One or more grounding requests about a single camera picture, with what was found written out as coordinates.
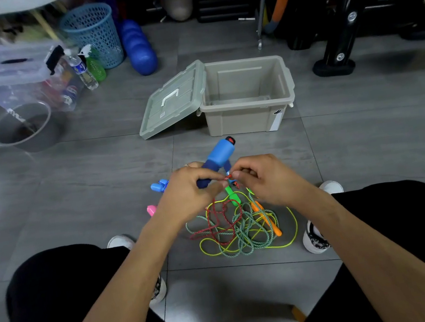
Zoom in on clear plastic lidded bin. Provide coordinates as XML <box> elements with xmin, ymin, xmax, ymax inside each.
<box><xmin>0</xmin><ymin>32</ymin><xmax>88</xmax><ymax>123</ymax></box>

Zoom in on clear water bottle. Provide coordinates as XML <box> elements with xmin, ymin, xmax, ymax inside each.
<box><xmin>63</xmin><ymin>45</ymin><xmax>100</xmax><ymax>95</ymax></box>

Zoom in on white left shoe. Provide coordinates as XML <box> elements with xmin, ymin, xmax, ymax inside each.
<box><xmin>105</xmin><ymin>228</ymin><xmax>170</xmax><ymax>312</ymax></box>

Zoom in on pile of colourful jump ropes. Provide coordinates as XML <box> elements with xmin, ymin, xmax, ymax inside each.
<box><xmin>180</xmin><ymin>176</ymin><xmax>302</xmax><ymax>265</ymax></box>

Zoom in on white shoe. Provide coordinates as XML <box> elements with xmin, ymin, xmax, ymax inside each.
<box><xmin>105</xmin><ymin>228</ymin><xmax>170</xmax><ymax>312</ymax></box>
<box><xmin>294</xmin><ymin>178</ymin><xmax>354</xmax><ymax>257</ymax></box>

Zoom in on white right shoe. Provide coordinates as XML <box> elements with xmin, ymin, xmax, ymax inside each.
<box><xmin>294</xmin><ymin>178</ymin><xmax>354</xmax><ymax>257</ymax></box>

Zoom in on grey plastic storage box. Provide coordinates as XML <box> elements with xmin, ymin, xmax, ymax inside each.
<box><xmin>191</xmin><ymin>50</ymin><xmax>302</xmax><ymax>143</ymax></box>

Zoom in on person's right leg black trousers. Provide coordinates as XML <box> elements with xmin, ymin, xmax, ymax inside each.
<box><xmin>273</xmin><ymin>176</ymin><xmax>425</xmax><ymax>322</ymax></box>

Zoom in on person's right hand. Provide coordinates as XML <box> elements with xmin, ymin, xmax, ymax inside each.
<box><xmin>226</xmin><ymin>146</ymin><xmax>323</xmax><ymax>217</ymax></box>

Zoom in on grey-green box lid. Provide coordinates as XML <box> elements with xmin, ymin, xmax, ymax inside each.
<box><xmin>129</xmin><ymin>58</ymin><xmax>216</xmax><ymax>141</ymax></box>

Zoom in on blue-handled jump rope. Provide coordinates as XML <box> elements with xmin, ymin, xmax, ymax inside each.
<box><xmin>149</xmin><ymin>178</ymin><xmax>171</xmax><ymax>195</ymax></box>

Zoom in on green spray bottle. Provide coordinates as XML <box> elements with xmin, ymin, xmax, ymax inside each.
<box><xmin>76</xmin><ymin>41</ymin><xmax>109</xmax><ymax>85</ymax></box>

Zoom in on navy foam-handled red jump rope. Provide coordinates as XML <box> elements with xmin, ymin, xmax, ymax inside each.
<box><xmin>175</xmin><ymin>135</ymin><xmax>254</xmax><ymax>252</ymax></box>

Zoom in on person's left forearm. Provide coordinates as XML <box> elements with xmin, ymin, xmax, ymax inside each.
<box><xmin>22</xmin><ymin>214</ymin><xmax>197</xmax><ymax>322</ymax></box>

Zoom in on person's leg black trousers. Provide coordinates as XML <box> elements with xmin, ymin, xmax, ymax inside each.
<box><xmin>0</xmin><ymin>226</ymin><xmax>205</xmax><ymax>322</ymax></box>
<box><xmin>273</xmin><ymin>176</ymin><xmax>425</xmax><ymax>322</ymax></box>

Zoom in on grey metal bowl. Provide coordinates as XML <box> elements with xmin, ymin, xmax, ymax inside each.
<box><xmin>0</xmin><ymin>97</ymin><xmax>70</xmax><ymax>158</ymax></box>

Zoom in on person's left leg black trousers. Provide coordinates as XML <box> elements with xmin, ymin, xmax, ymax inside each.
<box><xmin>0</xmin><ymin>226</ymin><xmax>205</xmax><ymax>322</ymax></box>

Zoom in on light blue mesh basket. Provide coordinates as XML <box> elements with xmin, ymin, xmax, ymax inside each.
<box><xmin>56</xmin><ymin>0</ymin><xmax>127</xmax><ymax>76</ymax></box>

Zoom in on person's left hand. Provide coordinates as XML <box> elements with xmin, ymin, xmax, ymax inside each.
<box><xmin>147</xmin><ymin>157</ymin><xmax>233</xmax><ymax>229</ymax></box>

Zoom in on person's right forearm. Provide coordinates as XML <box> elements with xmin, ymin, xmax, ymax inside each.
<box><xmin>300</xmin><ymin>173</ymin><xmax>425</xmax><ymax>322</ymax></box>

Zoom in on beige exercise ball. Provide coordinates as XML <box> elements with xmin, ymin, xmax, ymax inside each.
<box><xmin>164</xmin><ymin>0</ymin><xmax>196</xmax><ymax>24</ymax></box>

